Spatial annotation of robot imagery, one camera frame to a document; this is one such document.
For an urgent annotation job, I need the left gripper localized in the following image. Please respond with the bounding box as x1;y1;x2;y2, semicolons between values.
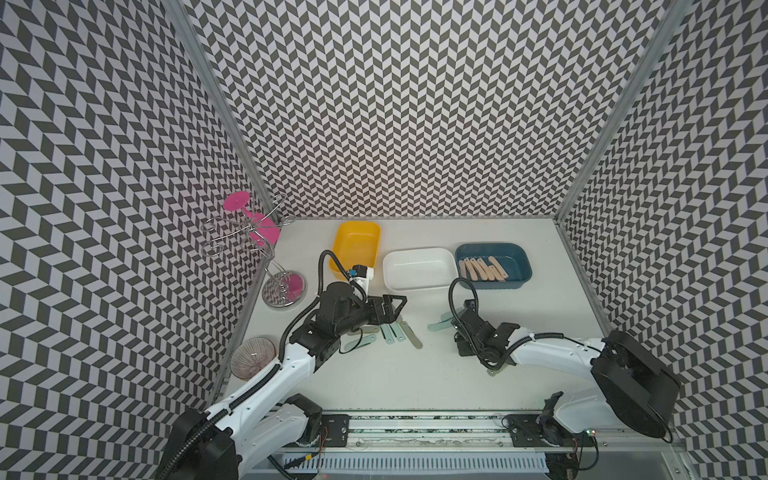
336;292;407;335

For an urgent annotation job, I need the white storage box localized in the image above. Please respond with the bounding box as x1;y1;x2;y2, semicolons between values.
382;247;459;292

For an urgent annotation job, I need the pink knife vertical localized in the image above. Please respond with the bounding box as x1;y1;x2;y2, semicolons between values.
464;259;479;282

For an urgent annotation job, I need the pink knife diagonal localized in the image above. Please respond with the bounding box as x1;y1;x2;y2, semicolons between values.
473;259;488;281

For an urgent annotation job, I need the pink knife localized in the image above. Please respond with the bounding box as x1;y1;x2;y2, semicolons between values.
478;258;497;281
458;259;468;279
488;256;509;281

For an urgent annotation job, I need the dark teal storage box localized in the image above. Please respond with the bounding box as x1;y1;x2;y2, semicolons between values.
454;242;533;290

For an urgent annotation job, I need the pink knife bottom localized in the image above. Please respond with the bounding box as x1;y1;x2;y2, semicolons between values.
458;259;468;279

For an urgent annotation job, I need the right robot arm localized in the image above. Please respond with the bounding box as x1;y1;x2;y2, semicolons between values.
451;308;681;445

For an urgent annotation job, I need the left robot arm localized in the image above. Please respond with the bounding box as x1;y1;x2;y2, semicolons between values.
154;282;407;479

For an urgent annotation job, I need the yellow storage box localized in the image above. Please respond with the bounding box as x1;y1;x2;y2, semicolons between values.
332;221;381;271

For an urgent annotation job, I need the mint knife centre left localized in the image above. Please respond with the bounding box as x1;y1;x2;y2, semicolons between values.
381;324;395;345

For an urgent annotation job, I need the mint knife centre right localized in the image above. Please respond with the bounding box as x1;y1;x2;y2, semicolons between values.
390;323;406;342

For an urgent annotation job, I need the olive knife centre vertical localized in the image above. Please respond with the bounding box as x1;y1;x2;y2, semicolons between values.
400;321;423;350

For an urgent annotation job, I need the mint knife middle right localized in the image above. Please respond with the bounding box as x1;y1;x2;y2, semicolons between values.
427;320;453;332

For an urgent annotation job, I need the pink ribbed glass bowl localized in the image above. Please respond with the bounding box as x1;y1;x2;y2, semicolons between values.
230;337;277;380

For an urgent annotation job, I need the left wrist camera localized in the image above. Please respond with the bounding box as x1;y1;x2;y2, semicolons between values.
348;265;375;293

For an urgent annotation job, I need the wire rack with pink discs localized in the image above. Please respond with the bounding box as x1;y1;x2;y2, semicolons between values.
201;190;307;309

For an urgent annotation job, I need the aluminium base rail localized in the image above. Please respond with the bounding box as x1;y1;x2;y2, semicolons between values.
179;410;685;454

